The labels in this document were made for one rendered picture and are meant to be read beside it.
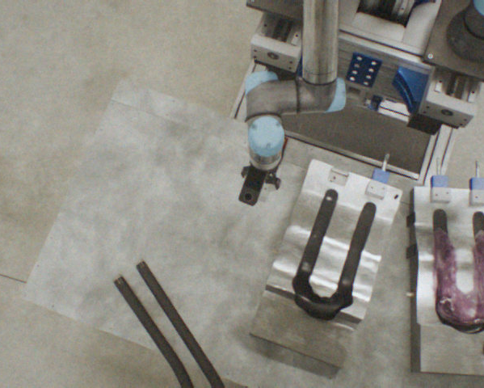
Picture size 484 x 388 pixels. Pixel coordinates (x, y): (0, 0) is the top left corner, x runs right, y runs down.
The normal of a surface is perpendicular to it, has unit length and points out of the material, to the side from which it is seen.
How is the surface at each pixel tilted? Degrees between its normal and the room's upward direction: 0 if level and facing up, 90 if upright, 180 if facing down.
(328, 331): 0
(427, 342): 0
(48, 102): 0
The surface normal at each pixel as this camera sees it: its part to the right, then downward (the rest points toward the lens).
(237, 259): 0.00, -0.25
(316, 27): -0.36, 0.62
